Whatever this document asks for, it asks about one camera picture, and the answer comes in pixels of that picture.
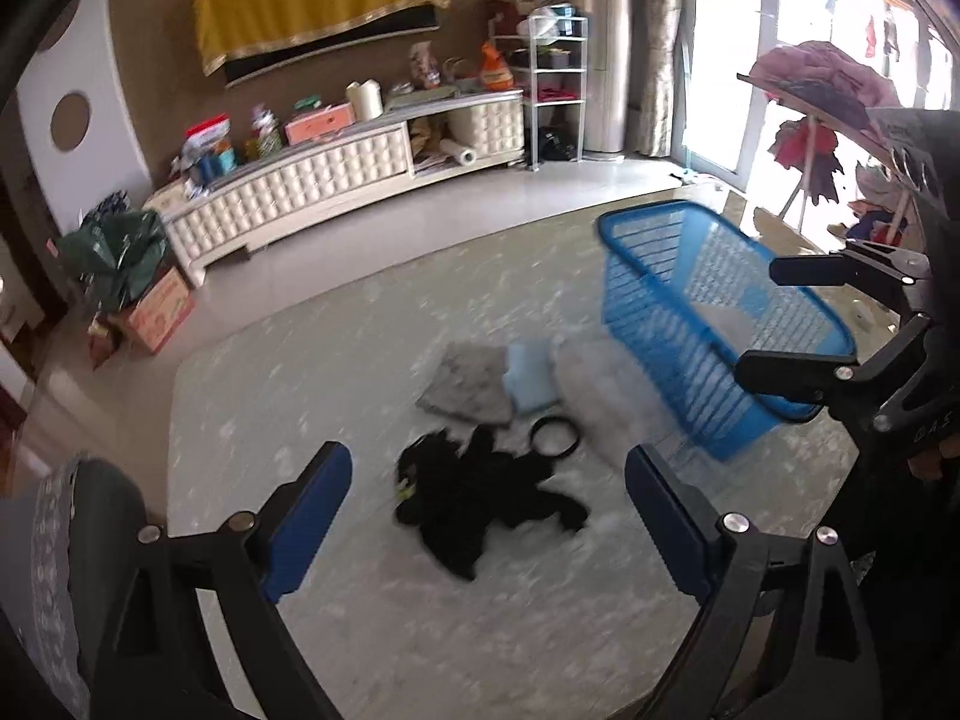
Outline pink blanket pile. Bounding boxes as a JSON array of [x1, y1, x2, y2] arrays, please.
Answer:
[[750, 41, 901, 121]]

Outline black garment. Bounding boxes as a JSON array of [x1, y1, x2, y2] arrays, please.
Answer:
[[395, 424, 591, 582]]

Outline red and white packet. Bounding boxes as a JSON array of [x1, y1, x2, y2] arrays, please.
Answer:
[[185, 115, 233, 158]]

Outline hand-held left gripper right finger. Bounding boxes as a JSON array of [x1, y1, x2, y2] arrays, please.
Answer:
[[624, 442, 893, 720]]

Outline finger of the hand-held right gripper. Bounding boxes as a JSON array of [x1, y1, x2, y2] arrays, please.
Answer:
[[733, 313, 938, 432], [770, 240, 935, 316]]

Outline standing air conditioner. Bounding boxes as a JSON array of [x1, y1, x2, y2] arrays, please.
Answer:
[[581, 0, 635, 158]]

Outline black bag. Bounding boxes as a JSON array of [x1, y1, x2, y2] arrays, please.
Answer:
[[536, 127, 578, 162]]

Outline patterned curtain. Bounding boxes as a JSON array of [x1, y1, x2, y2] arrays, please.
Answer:
[[628, 0, 687, 160]]

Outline red and dark hanging clothes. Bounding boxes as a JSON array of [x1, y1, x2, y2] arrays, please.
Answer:
[[772, 118, 845, 203]]

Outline black ring band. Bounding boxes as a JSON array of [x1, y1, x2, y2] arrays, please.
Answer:
[[529, 415, 581, 460]]

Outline white fluffy cloth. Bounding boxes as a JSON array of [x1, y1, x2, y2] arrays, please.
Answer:
[[551, 337, 680, 533]]

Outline white tufted tv cabinet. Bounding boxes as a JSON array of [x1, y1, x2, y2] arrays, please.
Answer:
[[154, 88, 526, 290]]

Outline pink drawer box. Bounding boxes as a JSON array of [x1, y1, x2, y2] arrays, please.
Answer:
[[283, 101, 355, 147]]

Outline white plastic jug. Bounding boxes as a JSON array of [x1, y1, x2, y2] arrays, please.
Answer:
[[346, 80, 385, 122]]

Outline grey towel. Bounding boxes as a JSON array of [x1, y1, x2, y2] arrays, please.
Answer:
[[415, 341, 515, 425]]

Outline printed cardboard box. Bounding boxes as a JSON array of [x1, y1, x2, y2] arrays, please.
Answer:
[[120, 266, 197, 356]]

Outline blue plastic basket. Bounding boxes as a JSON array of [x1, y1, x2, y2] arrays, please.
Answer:
[[596, 202, 858, 462]]

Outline green plastic bag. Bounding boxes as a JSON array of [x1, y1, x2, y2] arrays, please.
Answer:
[[56, 208, 170, 312]]

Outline printed snack bag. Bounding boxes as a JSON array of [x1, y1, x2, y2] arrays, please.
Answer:
[[409, 41, 443, 89]]

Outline person's right hand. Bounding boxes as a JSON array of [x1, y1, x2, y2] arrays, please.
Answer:
[[906, 441, 960, 482]]

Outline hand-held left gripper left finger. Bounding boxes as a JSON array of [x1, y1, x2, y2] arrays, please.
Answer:
[[90, 441, 353, 720]]

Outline black television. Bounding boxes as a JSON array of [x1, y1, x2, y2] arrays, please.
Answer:
[[223, 4, 442, 89]]

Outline white shelf rack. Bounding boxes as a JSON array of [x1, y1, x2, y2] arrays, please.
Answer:
[[523, 13, 588, 171]]

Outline chair with grey lace cover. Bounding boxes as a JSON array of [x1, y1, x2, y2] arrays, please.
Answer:
[[30, 454, 166, 720]]

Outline light blue cloth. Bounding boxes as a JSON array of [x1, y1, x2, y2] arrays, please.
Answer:
[[506, 340, 563, 415]]

